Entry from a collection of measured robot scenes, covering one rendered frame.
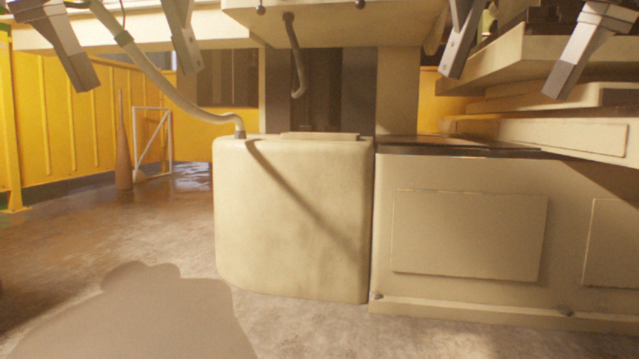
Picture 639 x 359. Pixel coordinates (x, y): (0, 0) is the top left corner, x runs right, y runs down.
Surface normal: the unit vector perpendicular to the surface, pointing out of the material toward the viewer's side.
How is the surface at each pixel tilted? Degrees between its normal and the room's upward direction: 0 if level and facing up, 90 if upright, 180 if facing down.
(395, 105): 90
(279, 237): 90
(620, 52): 90
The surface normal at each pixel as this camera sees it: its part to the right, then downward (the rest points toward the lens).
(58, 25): 0.98, -0.10
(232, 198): -0.58, 0.09
